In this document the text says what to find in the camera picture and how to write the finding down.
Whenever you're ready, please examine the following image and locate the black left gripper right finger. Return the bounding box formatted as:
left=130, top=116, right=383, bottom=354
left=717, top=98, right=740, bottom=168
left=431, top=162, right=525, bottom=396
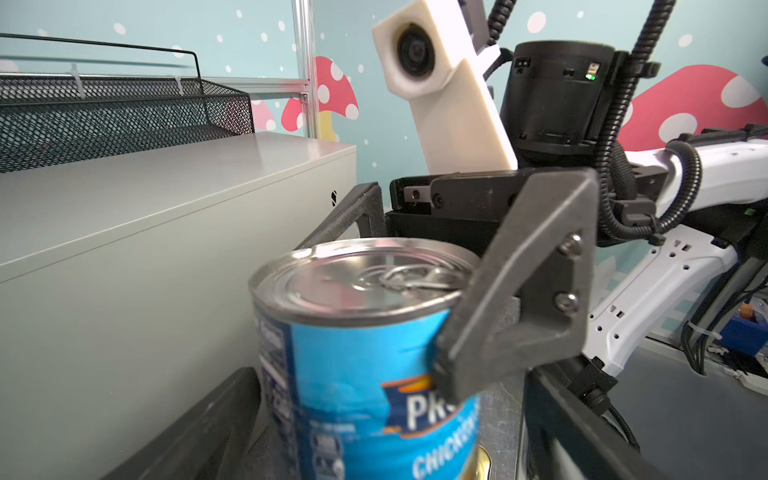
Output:
left=523, top=368, right=666, bottom=479

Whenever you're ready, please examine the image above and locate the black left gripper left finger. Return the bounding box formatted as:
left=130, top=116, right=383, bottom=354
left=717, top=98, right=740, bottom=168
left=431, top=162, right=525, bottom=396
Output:
left=105, top=367, right=261, bottom=479

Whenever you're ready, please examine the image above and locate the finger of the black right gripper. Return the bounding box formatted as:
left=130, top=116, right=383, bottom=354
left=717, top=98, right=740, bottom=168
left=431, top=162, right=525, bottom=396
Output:
left=296, top=182, right=387, bottom=250
left=431, top=168, right=600, bottom=404

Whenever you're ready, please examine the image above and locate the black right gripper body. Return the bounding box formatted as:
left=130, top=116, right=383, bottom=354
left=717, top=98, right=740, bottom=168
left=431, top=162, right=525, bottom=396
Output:
left=386, top=169, right=601, bottom=253

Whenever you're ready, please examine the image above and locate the blue Progresso soup can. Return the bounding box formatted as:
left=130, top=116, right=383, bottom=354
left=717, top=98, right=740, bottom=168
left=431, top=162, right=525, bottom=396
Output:
left=249, top=237, right=480, bottom=479

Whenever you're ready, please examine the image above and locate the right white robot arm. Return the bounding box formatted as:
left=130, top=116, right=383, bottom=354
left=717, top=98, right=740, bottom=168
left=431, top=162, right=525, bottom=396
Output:
left=304, top=1, right=767, bottom=400

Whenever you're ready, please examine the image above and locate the grey metal cabinet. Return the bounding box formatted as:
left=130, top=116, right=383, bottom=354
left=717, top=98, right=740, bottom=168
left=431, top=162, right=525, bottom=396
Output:
left=1, top=132, right=357, bottom=479

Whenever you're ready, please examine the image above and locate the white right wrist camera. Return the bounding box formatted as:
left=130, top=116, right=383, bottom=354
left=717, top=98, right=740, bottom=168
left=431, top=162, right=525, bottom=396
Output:
left=372, top=1, right=518, bottom=175

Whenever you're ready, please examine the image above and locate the black mesh wire basket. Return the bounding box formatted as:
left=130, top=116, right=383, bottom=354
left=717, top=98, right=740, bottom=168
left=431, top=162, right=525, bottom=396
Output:
left=1, top=69, right=255, bottom=173

